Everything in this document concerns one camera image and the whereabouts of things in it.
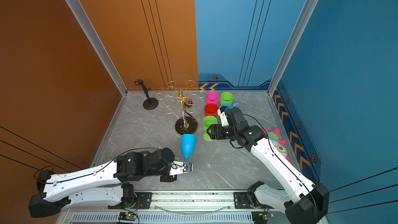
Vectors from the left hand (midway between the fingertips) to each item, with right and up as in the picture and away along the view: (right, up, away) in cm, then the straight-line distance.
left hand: (183, 163), depth 69 cm
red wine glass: (+13, +24, +21) cm, 34 cm away
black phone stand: (-29, +27, +41) cm, 57 cm away
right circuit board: (+35, -25, +1) cm, 43 cm away
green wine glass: (+11, +17, +17) cm, 26 cm away
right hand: (+14, +14, +6) cm, 21 cm away
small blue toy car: (+32, +27, +38) cm, 56 cm away
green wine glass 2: (+24, +31, +31) cm, 51 cm away
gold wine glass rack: (-3, +14, +28) cm, 31 cm away
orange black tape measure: (-2, +28, +39) cm, 49 cm away
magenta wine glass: (+15, +31, +30) cm, 46 cm away
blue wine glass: (+2, +7, +5) cm, 9 cm away
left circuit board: (-26, -25, +2) cm, 36 cm away
